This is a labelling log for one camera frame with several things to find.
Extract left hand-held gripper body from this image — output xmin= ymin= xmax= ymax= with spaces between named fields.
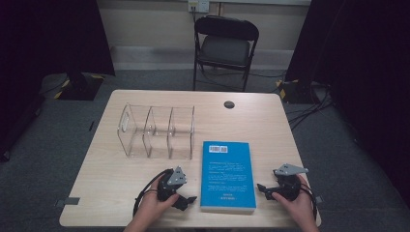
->
xmin=157 ymin=165 xmax=189 ymax=203

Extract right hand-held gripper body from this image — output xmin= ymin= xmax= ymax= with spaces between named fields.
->
xmin=270 ymin=162 xmax=309 ymax=202

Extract blue book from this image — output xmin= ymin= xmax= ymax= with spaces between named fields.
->
xmin=199 ymin=140 xmax=258 ymax=214

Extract clear acrylic divider rack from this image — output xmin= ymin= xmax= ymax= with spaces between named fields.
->
xmin=116 ymin=102 xmax=195 ymax=160

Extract person's right hand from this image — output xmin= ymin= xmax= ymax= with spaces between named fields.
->
xmin=272 ymin=174 xmax=319 ymax=224

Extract person's left hand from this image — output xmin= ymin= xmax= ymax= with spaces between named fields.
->
xmin=136 ymin=175 xmax=180 ymax=224

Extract stand base with yellow tape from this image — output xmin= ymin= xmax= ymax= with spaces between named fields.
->
xmin=275 ymin=78 xmax=333 ymax=104
xmin=40 ymin=72 xmax=106 ymax=102

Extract black folding chair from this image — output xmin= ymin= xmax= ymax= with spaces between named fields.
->
xmin=192 ymin=14 xmax=260 ymax=93

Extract dark curtain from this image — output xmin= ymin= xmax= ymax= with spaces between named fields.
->
xmin=0 ymin=0 xmax=116 ymax=162
xmin=284 ymin=0 xmax=410 ymax=209

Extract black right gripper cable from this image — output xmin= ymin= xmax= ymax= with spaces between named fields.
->
xmin=299 ymin=183 xmax=319 ymax=223

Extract black floor cables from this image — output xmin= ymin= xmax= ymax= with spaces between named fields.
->
xmin=285 ymin=86 xmax=337 ymax=131

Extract white wall socket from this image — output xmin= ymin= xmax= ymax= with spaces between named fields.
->
xmin=188 ymin=0 xmax=211 ymax=14

